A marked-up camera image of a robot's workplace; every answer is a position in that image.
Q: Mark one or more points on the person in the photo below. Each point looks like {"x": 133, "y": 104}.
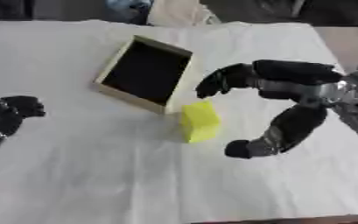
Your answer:
{"x": 161, "y": 11}

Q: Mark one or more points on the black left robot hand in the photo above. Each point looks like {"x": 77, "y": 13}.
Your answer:
{"x": 5, "y": 113}

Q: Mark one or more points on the tan cardboard box black inside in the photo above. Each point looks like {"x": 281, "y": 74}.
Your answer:
{"x": 146, "y": 74}

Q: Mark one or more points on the yellow block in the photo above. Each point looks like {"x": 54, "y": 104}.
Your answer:
{"x": 200, "y": 121}

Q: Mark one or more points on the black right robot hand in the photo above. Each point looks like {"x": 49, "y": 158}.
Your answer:
{"x": 289, "y": 73}

